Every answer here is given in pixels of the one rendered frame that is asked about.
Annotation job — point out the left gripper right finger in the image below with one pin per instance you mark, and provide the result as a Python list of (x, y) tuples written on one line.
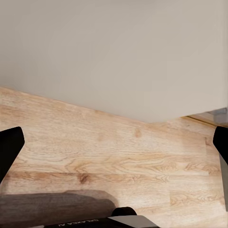
[(220, 141)]

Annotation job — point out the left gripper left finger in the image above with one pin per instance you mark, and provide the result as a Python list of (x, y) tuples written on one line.
[(11, 143)]

